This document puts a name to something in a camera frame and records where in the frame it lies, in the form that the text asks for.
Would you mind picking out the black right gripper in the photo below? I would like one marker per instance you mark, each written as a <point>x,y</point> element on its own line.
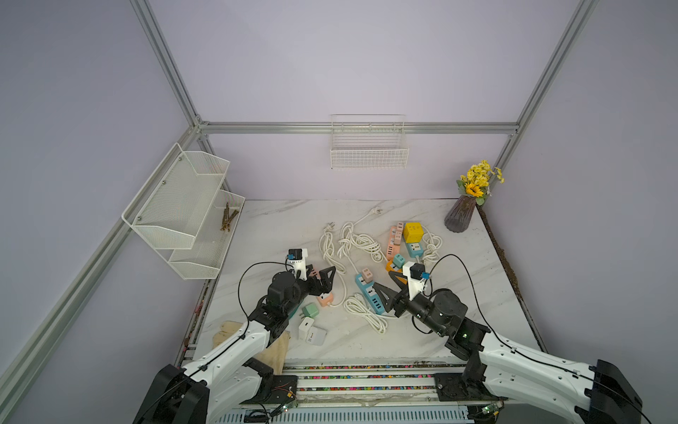
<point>403,297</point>

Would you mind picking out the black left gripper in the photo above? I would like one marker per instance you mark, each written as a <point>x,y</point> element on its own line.
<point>325,284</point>

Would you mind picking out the green plug adapter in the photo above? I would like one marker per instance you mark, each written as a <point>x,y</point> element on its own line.
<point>310,311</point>

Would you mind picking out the white USB charger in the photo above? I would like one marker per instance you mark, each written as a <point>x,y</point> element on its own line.
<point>305,327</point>

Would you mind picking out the pink plug adapter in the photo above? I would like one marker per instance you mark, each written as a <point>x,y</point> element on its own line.
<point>326,299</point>

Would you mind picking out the grey white plug adapter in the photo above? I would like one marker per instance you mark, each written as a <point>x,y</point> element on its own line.
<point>316,336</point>

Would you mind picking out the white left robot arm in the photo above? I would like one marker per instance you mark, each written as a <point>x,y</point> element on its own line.
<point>229,375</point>

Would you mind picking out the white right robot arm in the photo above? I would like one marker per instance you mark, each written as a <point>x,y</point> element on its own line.
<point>498,366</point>

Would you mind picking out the teal plug adapter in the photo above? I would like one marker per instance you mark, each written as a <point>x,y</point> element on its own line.
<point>398,261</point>

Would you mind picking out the yellow cube socket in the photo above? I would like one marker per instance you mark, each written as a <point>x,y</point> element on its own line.
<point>413,232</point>

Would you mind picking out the teal power strip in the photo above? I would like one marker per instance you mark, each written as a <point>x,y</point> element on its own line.
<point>415,250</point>

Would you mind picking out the pink power strip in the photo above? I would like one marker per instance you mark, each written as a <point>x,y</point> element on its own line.
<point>395,238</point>

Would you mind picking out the purple ribbed glass vase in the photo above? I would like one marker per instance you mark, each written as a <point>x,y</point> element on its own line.
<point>459,217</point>

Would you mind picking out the brown sticks on shelf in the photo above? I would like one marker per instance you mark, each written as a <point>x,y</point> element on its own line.
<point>228,217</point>

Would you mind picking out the white mesh two-tier shelf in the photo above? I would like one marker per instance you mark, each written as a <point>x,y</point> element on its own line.
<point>178,212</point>

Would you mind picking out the yellow artificial flower bouquet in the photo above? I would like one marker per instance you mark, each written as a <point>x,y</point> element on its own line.
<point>476,182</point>

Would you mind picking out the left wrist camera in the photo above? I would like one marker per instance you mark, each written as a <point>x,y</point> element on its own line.
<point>297,259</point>

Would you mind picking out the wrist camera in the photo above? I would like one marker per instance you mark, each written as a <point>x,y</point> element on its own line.
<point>297,259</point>
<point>417,276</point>

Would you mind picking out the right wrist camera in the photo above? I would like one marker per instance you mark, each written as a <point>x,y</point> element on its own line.
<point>417,276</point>

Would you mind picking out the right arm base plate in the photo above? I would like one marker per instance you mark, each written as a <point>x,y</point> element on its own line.
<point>453,387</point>

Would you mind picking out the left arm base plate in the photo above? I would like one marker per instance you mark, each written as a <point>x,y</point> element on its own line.
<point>275,390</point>

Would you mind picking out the white wire wall basket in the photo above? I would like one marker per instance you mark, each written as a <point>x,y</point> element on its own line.
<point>368,142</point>

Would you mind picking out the aluminium frame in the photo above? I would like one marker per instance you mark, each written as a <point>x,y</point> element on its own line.
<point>306,100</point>

